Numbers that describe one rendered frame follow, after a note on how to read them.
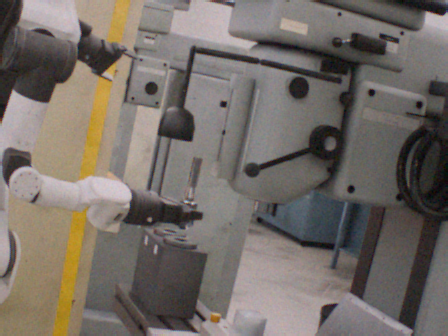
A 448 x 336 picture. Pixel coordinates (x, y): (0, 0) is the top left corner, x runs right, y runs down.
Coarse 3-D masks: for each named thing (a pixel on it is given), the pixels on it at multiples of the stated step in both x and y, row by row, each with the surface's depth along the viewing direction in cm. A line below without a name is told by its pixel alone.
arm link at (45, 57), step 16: (32, 32) 172; (32, 48) 169; (48, 48) 172; (64, 48) 174; (16, 64) 170; (32, 64) 171; (48, 64) 172; (64, 64) 174; (16, 80) 176; (32, 80) 172; (48, 80) 173; (32, 96) 173; (48, 96) 176
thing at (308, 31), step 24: (240, 0) 175; (264, 0) 163; (288, 0) 158; (312, 0) 161; (240, 24) 173; (264, 24) 161; (288, 24) 159; (312, 24) 161; (336, 24) 163; (360, 24) 164; (384, 24) 167; (312, 48) 162; (336, 48) 163
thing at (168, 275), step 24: (144, 240) 221; (168, 240) 208; (192, 240) 214; (144, 264) 217; (168, 264) 205; (192, 264) 207; (144, 288) 214; (168, 288) 206; (192, 288) 208; (168, 312) 206; (192, 312) 208
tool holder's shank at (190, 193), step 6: (192, 162) 210; (198, 162) 209; (192, 168) 210; (198, 168) 210; (192, 174) 210; (198, 174) 210; (192, 180) 210; (192, 186) 210; (186, 192) 210; (192, 192) 210; (186, 198) 210; (192, 198) 210
